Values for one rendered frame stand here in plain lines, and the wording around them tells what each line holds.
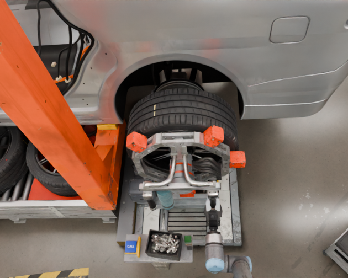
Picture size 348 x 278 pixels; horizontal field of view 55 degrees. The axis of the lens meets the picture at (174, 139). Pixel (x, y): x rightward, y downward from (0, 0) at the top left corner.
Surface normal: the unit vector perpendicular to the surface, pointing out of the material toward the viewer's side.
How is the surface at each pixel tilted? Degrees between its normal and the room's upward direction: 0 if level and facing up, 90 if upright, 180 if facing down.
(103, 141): 0
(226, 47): 90
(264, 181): 0
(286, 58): 90
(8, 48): 90
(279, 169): 0
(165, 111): 11
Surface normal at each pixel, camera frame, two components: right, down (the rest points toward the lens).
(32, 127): -0.03, 0.85
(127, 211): -0.10, -0.52
